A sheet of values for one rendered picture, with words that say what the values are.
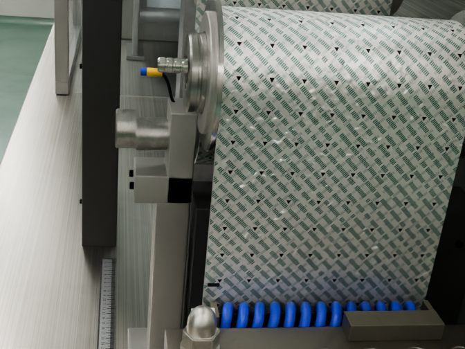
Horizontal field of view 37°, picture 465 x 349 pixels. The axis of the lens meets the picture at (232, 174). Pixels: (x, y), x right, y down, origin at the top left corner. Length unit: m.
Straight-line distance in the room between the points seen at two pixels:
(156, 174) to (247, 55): 0.17
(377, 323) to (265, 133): 0.21
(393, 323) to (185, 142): 0.27
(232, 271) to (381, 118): 0.21
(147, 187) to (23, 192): 0.52
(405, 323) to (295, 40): 0.29
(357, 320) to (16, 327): 0.42
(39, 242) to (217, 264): 0.44
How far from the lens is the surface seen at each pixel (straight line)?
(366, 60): 0.65
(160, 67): 0.64
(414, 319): 0.72
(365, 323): 0.69
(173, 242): 0.76
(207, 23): 0.65
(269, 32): 0.63
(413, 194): 0.70
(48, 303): 0.94
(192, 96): 0.64
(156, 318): 0.82
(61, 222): 1.12
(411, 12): 1.07
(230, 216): 0.66
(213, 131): 0.62
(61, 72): 1.68
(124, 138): 0.71
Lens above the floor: 1.44
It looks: 24 degrees down
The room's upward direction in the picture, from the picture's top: 6 degrees clockwise
